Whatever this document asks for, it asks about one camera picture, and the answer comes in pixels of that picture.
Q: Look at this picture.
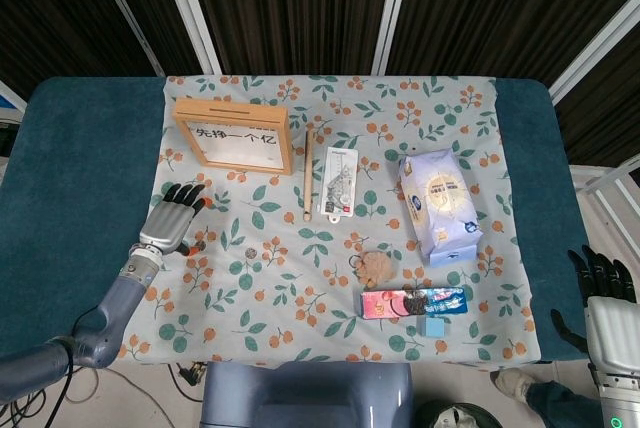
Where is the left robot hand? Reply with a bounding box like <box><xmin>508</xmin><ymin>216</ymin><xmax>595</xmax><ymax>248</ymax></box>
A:
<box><xmin>138</xmin><ymin>182</ymin><xmax>207</xmax><ymax>257</ymax></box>

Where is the black trash bin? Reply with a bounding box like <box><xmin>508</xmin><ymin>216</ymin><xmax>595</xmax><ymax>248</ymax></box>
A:
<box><xmin>414</xmin><ymin>400</ymin><xmax>501</xmax><ymax>428</ymax></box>

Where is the floral leaf tablecloth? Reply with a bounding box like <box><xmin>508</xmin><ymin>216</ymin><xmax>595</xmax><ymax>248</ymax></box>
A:
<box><xmin>108</xmin><ymin>75</ymin><xmax>544</xmax><ymax>365</ymax></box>

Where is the clear packet with cat card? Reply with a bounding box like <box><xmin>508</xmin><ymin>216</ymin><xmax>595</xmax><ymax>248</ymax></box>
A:
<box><xmin>319</xmin><ymin>146</ymin><xmax>359</xmax><ymax>225</ymax></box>

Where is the white partition post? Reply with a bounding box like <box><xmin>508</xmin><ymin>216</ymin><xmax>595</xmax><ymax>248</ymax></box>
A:
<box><xmin>548</xmin><ymin>12</ymin><xmax>640</xmax><ymax>102</ymax></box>
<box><xmin>154</xmin><ymin>0</ymin><xmax>222</xmax><ymax>75</ymax></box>
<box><xmin>370</xmin><ymin>0</ymin><xmax>417</xmax><ymax>77</ymax></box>

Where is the thin grey partition post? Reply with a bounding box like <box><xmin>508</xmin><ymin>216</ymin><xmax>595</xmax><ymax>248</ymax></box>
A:
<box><xmin>85</xmin><ymin>0</ymin><xmax>167</xmax><ymax>78</ymax></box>

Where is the black power plug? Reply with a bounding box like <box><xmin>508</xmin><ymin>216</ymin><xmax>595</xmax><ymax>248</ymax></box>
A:
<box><xmin>169</xmin><ymin>361</ymin><xmax>207</xmax><ymax>399</ymax></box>

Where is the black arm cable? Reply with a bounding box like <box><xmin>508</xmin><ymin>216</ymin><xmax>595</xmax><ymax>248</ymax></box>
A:
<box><xmin>60</xmin><ymin>303</ymin><xmax>110</xmax><ymax>404</ymax></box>

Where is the blue jeans leg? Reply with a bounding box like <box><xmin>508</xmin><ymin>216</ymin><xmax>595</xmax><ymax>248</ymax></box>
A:
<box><xmin>524</xmin><ymin>380</ymin><xmax>596</xmax><ymax>428</ymax></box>

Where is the teal table cover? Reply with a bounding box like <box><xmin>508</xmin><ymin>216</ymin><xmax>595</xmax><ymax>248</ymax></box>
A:
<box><xmin>0</xmin><ymin>76</ymin><xmax>614</xmax><ymax>362</ymax></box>

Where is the wooden stick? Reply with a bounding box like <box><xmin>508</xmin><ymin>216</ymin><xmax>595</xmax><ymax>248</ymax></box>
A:
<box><xmin>303</xmin><ymin>129</ymin><xmax>315</xmax><ymax>222</ymax></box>

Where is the beige fluffy plush keychain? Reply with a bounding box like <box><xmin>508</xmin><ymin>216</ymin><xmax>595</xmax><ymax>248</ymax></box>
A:
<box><xmin>348</xmin><ymin>250</ymin><xmax>396</xmax><ymax>287</ymax></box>

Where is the blue pink cookie box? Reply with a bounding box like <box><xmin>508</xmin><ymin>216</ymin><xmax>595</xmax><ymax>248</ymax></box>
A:
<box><xmin>359</xmin><ymin>286</ymin><xmax>470</xmax><ymax>321</ymax></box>

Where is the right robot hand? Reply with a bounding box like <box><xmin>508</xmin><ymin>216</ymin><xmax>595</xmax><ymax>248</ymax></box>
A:
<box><xmin>549</xmin><ymin>245</ymin><xmax>640</xmax><ymax>374</ymax></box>

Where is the floor cable bundle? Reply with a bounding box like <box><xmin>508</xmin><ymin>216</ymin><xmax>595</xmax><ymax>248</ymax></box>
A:
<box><xmin>0</xmin><ymin>372</ymin><xmax>66</xmax><ymax>428</ymax></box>

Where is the wooden frame money box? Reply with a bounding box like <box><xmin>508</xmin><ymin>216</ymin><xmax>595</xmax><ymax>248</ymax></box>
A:
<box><xmin>172</xmin><ymin>96</ymin><xmax>296</xmax><ymax>177</ymax></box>

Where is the beige shoe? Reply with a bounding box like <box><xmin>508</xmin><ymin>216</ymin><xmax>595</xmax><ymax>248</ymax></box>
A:
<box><xmin>489</xmin><ymin>367</ymin><xmax>534</xmax><ymax>404</ymax></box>

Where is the blue white device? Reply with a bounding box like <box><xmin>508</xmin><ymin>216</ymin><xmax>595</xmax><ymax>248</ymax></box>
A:
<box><xmin>0</xmin><ymin>80</ymin><xmax>27</xmax><ymax>159</ymax></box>

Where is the blue-grey robot torso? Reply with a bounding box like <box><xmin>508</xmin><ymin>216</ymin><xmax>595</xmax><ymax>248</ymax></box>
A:
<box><xmin>199</xmin><ymin>361</ymin><xmax>416</xmax><ymax>428</ymax></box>

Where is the lavender tissue pack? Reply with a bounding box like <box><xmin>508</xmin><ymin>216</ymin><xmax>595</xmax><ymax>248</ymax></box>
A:
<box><xmin>397</xmin><ymin>148</ymin><xmax>485</xmax><ymax>268</ymax></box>

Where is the white metal rack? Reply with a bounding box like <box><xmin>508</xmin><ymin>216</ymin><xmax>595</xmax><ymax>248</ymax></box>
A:
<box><xmin>569</xmin><ymin>162</ymin><xmax>640</xmax><ymax>229</ymax></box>

